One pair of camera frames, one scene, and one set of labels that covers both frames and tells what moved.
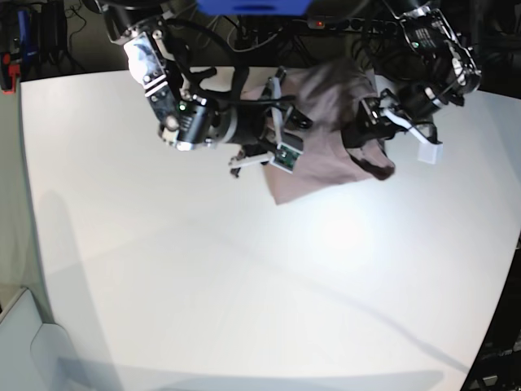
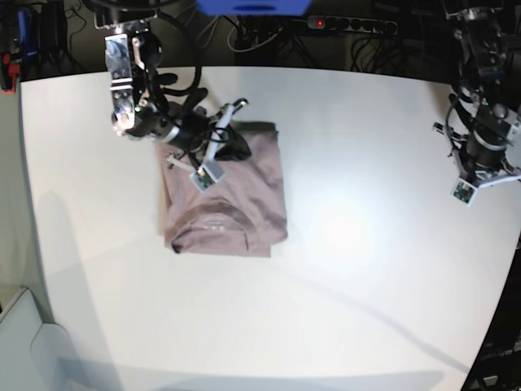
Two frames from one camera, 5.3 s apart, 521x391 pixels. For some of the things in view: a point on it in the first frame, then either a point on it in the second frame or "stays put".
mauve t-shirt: (332, 93) → (242, 214)
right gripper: (384, 116) → (479, 160)
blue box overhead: (255, 7) stays put
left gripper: (261, 152) → (200, 134)
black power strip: (351, 24) stays put
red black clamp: (8, 73) stays put
